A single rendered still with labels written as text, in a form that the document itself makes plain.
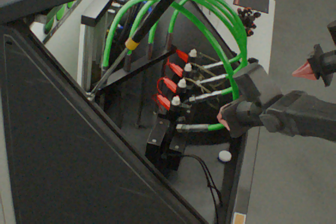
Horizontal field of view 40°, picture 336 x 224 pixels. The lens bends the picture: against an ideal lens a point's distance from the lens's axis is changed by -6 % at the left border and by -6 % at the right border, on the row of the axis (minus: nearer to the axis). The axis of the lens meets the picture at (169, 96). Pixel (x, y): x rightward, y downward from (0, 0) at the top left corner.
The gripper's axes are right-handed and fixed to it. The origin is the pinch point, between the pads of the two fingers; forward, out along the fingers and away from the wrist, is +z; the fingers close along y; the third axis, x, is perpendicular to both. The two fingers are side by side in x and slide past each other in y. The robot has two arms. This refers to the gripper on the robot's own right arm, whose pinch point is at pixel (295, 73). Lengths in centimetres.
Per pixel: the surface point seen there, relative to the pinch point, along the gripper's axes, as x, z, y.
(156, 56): 3.3, 36.1, 19.4
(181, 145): 20.1, 30.9, -2.1
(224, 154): 2.1, 34.0, -18.1
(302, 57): -219, 95, -79
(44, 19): 51, 16, 46
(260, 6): -76, 37, 4
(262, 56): -38.6, 27.9, -5.6
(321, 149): -125, 67, -105
